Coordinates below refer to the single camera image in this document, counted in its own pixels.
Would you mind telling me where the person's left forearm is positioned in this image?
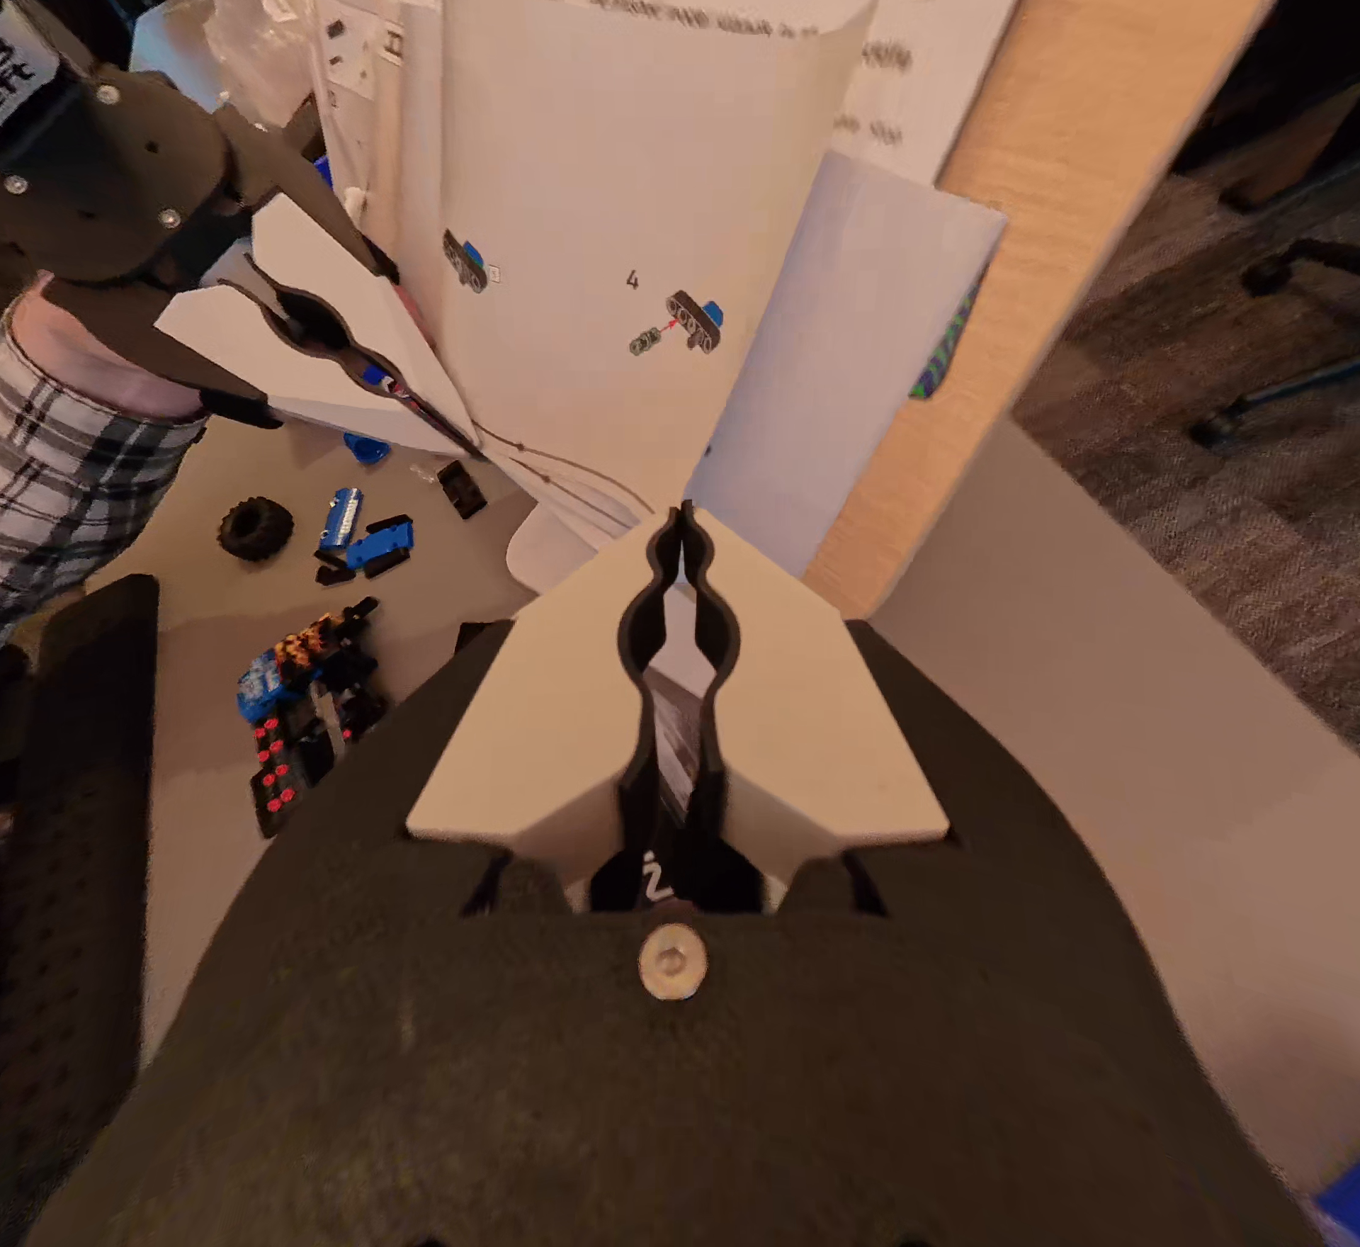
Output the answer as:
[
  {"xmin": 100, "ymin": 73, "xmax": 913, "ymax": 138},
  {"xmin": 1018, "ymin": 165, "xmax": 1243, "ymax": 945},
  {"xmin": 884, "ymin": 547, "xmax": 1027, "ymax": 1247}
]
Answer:
[{"xmin": 0, "ymin": 271, "xmax": 210, "ymax": 631}]

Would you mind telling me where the black office chair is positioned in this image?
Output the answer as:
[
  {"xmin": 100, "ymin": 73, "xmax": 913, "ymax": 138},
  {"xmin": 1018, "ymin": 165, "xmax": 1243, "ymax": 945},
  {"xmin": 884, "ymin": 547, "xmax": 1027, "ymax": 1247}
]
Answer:
[{"xmin": 1188, "ymin": 237, "xmax": 1360, "ymax": 453}]

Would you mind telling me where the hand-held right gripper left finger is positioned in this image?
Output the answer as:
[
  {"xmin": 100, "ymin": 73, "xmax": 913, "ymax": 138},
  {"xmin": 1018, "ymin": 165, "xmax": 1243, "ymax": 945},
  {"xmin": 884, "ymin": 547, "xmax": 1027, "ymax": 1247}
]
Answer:
[{"xmin": 406, "ymin": 504, "xmax": 683, "ymax": 913}]

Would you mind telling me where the black toy tyre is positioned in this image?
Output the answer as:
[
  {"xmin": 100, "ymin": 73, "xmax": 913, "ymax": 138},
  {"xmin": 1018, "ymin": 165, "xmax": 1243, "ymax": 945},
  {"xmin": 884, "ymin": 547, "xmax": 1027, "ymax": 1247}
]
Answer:
[{"xmin": 217, "ymin": 495, "xmax": 296, "ymax": 564}]

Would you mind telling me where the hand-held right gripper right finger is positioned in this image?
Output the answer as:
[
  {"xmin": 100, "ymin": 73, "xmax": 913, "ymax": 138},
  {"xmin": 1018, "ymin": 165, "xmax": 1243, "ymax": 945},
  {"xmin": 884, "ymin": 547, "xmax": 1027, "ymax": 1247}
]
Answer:
[{"xmin": 683, "ymin": 501, "xmax": 951, "ymax": 913}]

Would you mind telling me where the grey desk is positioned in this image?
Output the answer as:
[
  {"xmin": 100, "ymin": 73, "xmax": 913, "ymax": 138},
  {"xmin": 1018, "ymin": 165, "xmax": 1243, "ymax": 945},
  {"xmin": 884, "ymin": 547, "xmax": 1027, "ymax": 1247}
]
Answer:
[{"xmin": 84, "ymin": 407, "xmax": 1360, "ymax": 1200}]

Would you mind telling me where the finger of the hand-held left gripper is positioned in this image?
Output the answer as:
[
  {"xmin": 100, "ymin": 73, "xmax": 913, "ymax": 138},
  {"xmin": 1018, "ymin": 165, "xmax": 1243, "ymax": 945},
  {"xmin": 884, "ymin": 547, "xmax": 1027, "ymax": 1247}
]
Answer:
[
  {"xmin": 247, "ymin": 190, "xmax": 481, "ymax": 453},
  {"xmin": 154, "ymin": 283, "xmax": 476, "ymax": 458}
]

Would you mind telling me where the black dimpled mat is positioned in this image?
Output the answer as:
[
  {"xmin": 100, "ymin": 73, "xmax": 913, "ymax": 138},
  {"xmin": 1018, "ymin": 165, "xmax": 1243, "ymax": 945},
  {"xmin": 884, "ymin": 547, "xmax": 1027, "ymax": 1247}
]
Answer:
[{"xmin": 0, "ymin": 575, "xmax": 163, "ymax": 1247}]

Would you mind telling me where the instruction booklet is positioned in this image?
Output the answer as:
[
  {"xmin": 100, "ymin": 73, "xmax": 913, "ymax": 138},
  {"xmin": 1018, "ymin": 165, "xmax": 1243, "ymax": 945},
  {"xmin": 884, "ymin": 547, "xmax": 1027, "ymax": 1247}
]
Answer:
[{"xmin": 313, "ymin": 0, "xmax": 1011, "ymax": 613}]

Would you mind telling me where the black toy truck model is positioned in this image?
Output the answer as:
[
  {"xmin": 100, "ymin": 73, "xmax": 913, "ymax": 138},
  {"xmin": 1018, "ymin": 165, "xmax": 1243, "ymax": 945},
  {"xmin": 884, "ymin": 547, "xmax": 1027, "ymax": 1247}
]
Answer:
[{"xmin": 236, "ymin": 597, "xmax": 390, "ymax": 840}]

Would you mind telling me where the blue long beam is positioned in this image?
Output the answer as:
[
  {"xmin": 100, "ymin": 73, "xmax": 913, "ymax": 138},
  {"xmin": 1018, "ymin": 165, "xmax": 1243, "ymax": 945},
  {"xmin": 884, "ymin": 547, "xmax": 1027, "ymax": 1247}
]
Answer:
[{"xmin": 316, "ymin": 515, "xmax": 417, "ymax": 587}]

